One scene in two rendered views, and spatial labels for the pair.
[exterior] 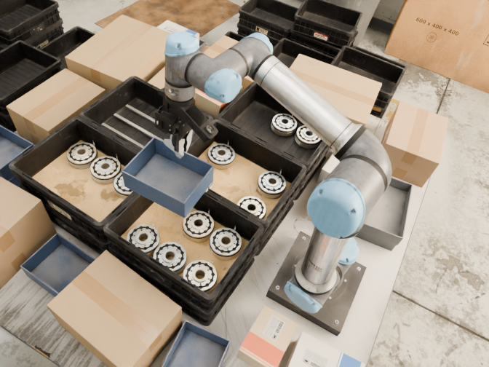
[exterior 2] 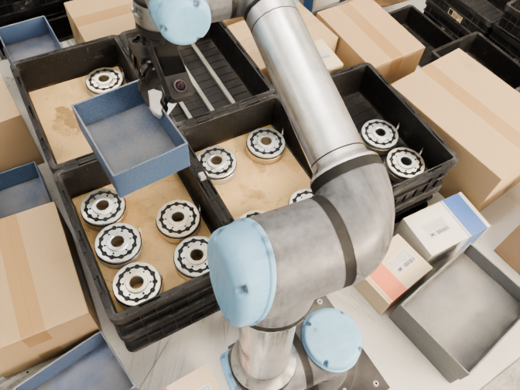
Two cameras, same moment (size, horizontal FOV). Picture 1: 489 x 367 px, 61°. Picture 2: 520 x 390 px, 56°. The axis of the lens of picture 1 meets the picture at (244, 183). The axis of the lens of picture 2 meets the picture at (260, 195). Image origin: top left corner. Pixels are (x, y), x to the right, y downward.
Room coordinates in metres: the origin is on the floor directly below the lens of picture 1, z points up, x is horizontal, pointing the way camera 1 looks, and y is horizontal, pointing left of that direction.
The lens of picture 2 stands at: (0.32, -0.33, 1.85)
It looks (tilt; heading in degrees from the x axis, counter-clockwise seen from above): 56 degrees down; 31
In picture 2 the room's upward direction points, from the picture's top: 7 degrees clockwise
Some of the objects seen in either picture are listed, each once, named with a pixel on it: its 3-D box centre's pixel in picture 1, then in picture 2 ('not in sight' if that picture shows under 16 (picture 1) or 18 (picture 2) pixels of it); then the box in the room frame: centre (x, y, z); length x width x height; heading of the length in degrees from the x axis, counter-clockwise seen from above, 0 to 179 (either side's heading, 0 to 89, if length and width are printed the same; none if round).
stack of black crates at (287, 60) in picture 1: (295, 81); (470, 95); (2.26, -0.22, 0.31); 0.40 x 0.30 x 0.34; 69
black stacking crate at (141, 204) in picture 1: (185, 237); (149, 227); (0.65, 0.15, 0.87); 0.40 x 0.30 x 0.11; 66
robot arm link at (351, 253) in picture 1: (334, 254); (324, 345); (0.66, -0.31, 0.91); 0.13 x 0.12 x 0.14; 149
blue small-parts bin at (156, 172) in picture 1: (169, 175); (131, 135); (0.70, 0.21, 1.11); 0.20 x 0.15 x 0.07; 70
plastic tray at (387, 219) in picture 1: (380, 204); (465, 306); (0.99, -0.53, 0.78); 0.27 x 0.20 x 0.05; 166
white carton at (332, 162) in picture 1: (342, 167); (440, 230); (1.17, -0.39, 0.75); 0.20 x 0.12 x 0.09; 154
